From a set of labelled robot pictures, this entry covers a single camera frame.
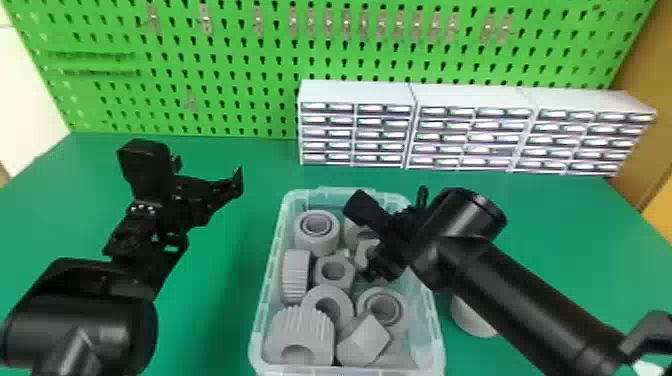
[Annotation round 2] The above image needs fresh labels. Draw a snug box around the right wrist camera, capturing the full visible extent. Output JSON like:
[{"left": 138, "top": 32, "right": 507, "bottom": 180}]
[{"left": 342, "top": 189, "right": 394, "bottom": 231}]

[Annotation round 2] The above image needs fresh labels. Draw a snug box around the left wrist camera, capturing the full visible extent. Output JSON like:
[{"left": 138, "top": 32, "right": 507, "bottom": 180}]
[{"left": 115, "top": 138, "right": 183, "bottom": 205}]

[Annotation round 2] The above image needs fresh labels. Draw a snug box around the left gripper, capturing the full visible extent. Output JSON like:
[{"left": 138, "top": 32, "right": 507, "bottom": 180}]
[{"left": 155, "top": 166, "right": 245, "bottom": 235}]

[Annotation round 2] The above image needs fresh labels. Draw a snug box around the white drawer cabinet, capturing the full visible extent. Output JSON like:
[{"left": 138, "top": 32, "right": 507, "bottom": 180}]
[
  {"left": 405, "top": 83, "right": 538, "bottom": 172},
  {"left": 296, "top": 79, "right": 417, "bottom": 168},
  {"left": 513, "top": 88, "right": 657, "bottom": 177}
]

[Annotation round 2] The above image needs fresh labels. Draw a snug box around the grey nut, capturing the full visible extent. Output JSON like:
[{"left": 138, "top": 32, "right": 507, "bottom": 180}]
[
  {"left": 335, "top": 313, "right": 393, "bottom": 368},
  {"left": 312, "top": 253, "right": 358, "bottom": 293},
  {"left": 343, "top": 217, "right": 382, "bottom": 271}
]

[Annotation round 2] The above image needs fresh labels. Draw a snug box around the clear bin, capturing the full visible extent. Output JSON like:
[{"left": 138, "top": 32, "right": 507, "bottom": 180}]
[{"left": 247, "top": 186, "right": 447, "bottom": 376}]

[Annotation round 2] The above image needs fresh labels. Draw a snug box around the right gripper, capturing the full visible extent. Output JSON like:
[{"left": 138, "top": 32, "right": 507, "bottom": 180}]
[{"left": 362, "top": 185, "right": 428, "bottom": 283}]

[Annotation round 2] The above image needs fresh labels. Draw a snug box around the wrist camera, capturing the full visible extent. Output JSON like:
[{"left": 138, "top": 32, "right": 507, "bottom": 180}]
[
  {"left": 115, "top": 138, "right": 183, "bottom": 205},
  {"left": 342, "top": 189, "right": 394, "bottom": 231}
]

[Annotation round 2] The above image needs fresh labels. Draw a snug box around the grey ribbed ring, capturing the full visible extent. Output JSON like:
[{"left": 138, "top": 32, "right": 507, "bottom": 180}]
[
  {"left": 261, "top": 305, "right": 336, "bottom": 368},
  {"left": 279, "top": 248, "right": 313, "bottom": 307}
]

